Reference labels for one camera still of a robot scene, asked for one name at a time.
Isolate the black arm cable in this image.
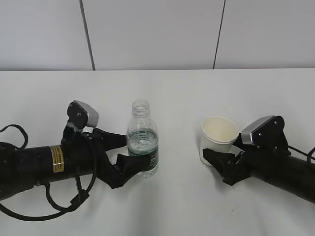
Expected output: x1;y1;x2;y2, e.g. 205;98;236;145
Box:
0;124;109;221
286;145;315;163

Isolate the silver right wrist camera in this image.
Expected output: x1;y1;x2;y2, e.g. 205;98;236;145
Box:
241;116;285;147

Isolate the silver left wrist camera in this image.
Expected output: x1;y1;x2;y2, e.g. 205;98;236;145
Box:
67;100;99;130

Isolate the clear plastic water bottle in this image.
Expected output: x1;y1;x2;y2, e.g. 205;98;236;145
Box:
126;99;159;178

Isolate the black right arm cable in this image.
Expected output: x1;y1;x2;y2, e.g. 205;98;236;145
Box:
286;145;315;163

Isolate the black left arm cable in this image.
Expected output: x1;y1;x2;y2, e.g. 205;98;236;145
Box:
0;124;109;221

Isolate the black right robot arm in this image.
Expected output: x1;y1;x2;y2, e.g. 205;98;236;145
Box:
202;143;315;203

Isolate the white paper cup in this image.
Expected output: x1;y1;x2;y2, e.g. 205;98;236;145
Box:
199;116;239;166

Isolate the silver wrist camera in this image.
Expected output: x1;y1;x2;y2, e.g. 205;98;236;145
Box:
67;100;99;130
241;116;285;147

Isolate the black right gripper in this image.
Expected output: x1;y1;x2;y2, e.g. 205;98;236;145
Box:
202;137;289;186

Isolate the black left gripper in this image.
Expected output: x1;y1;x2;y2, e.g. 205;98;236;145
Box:
61;125;150;189

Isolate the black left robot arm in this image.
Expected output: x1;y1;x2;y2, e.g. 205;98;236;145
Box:
0;128;150;200

